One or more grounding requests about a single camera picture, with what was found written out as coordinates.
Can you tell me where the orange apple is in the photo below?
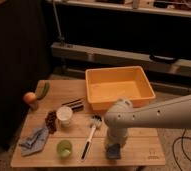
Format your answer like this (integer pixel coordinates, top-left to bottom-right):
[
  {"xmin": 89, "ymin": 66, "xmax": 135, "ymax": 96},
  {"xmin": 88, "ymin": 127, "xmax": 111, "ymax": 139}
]
[{"xmin": 23, "ymin": 92, "xmax": 37, "ymax": 104}]

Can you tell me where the blue grey cloth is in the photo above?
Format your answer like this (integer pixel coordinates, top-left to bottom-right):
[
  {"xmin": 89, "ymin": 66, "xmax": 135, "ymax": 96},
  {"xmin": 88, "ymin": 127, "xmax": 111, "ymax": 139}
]
[{"xmin": 19, "ymin": 125, "xmax": 49, "ymax": 157}]

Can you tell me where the grey metal shelf rack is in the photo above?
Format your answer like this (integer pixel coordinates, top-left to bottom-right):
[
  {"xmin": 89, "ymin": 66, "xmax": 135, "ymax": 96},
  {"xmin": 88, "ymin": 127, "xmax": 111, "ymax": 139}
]
[{"xmin": 46, "ymin": 0, "xmax": 191, "ymax": 77}]

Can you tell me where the green cup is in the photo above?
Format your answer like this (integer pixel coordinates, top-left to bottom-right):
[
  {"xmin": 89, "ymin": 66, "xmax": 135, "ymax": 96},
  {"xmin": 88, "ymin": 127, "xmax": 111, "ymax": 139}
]
[{"xmin": 56, "ymin": 140, "xmax": 72, "ymax": 159}]

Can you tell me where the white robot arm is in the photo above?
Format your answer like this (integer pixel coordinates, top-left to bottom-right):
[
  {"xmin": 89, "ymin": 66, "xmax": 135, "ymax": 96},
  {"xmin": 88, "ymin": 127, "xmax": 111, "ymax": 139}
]
[{"xmin": 104, "ymin": 94, "xmax": 191, "ymax": 149}]

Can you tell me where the black cable on floor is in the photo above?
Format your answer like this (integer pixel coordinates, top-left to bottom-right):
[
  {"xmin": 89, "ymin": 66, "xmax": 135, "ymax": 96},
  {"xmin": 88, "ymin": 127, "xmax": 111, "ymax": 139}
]
[{"xmin": 171, "ymin": 128, "xmax": 191, "ymax": 169}]

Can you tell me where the white paper cup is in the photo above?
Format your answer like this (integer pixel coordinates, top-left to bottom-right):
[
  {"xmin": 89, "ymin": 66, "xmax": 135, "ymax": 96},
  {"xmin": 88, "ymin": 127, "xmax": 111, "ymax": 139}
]
[{"xmin": 56, "ymin": 106, "xmax": 73, "ymax": 127}]

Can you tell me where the green cucumber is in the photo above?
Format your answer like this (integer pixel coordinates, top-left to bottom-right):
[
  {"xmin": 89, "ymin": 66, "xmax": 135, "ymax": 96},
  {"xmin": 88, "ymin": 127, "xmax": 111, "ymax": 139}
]
[{"xmin": 37, "ymin": 82, "xmax": 50, "ymax": 100}]

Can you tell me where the white dish brush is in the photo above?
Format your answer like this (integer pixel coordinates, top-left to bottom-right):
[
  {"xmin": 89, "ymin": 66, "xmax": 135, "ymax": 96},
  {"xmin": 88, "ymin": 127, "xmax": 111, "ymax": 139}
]
[{"xmin": 81, "ymin": 115, "xmax": 102, "ymax": 160}]

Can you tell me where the yellow plastic bin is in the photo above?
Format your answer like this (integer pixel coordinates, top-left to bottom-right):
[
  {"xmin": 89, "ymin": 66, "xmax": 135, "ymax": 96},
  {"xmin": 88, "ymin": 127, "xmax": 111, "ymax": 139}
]
[{"xmin": 85, "ymin": 66, "xmax": 156, "ymax": 110}]

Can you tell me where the dark brown grape bunch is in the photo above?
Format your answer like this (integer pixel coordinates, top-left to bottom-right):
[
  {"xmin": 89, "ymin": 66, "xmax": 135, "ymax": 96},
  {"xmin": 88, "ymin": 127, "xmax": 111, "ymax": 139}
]
[{"xmin": 45, "ymin": 111, "xmax": 57, "ymax": 134}]

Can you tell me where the black striped flat object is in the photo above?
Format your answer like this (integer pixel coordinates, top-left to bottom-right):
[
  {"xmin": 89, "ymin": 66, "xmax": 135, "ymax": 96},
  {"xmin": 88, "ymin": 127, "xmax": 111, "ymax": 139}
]
[{"xmin": 63, "ymin": 99, "xmax": 84, "ymax": 112}]

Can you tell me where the blue sponge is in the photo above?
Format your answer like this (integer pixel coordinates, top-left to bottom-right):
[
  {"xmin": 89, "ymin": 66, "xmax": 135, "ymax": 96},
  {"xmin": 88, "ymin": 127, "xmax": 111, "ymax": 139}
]
[{"xmin": 106, "ymin": 144, "xmax": 121, "ymax": 160}]

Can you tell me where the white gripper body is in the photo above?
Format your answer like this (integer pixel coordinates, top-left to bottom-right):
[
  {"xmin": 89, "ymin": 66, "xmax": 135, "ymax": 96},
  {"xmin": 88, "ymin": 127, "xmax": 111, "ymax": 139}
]
[{"xmin": 104, "ymin": 127, "xmax": 128, "ymax": 148}]

